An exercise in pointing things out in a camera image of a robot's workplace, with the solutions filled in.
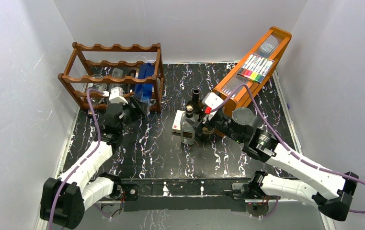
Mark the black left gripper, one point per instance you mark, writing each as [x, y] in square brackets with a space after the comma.
[141, 107]

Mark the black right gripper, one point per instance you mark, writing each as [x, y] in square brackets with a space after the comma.
[198, 125]

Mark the clear whisky bottle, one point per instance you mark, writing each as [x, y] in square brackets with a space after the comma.
[187, 130]

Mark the dark labelled wine bottle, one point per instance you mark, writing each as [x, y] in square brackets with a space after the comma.
[206, 132]

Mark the dark green wine bottle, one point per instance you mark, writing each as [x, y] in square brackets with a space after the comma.
[196, 100]

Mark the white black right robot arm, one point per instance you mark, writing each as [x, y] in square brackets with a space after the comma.
[331, 194]

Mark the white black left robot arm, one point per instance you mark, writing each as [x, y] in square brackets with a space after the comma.
[66, 198]

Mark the clear middle shelf bottle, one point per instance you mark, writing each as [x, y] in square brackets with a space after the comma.
[117, 74]

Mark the orange wooden display rack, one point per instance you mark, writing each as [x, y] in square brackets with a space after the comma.
[272, 46]

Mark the brown wooden wine rack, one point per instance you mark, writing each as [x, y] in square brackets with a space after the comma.
[157, 79]

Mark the white red small box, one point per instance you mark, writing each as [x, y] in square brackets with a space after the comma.
[176, 126]

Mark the pack of coloured markers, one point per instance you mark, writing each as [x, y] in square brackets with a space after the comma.
[254, 69]

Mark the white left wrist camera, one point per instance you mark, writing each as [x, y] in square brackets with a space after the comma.
[115, 96]

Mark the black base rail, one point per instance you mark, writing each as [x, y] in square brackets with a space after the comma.
[191, 194]

